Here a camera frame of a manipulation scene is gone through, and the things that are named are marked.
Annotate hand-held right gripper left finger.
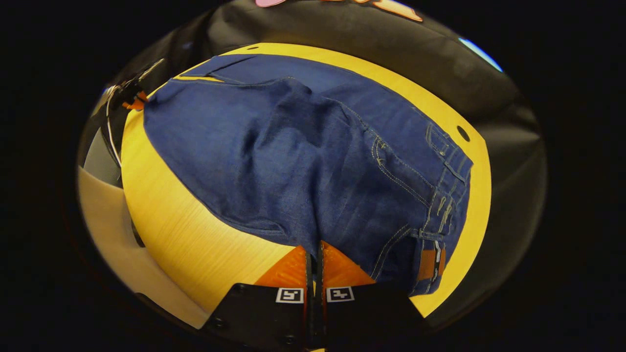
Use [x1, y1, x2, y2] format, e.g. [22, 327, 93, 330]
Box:
[203, 246, 314, 349]

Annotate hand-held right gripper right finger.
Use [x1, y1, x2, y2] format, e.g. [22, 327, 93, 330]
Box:
[315, 241, 426, 349]

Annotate blue jeans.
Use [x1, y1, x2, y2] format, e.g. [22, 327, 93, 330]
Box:
[143, 54, 474, 296]

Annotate black backdrop cloth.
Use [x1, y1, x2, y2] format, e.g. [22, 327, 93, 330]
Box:
[78, 0, 547, 333]

